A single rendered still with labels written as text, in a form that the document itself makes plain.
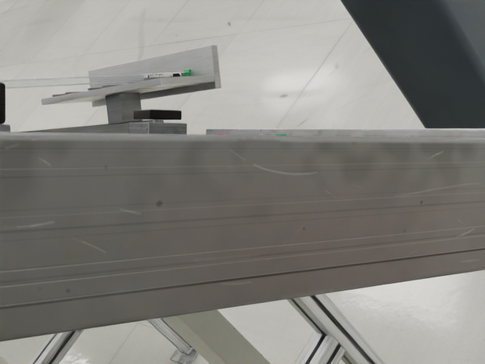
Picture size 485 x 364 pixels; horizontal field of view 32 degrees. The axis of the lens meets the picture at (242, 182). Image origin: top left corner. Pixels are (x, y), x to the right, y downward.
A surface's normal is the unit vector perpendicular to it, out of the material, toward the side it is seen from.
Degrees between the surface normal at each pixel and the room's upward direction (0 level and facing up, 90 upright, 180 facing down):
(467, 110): 90
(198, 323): 90
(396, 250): 90
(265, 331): 0
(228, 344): 90
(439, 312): 0
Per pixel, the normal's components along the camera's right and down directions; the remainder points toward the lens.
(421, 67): -0.37, 0.74
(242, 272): 0.63, 0.05
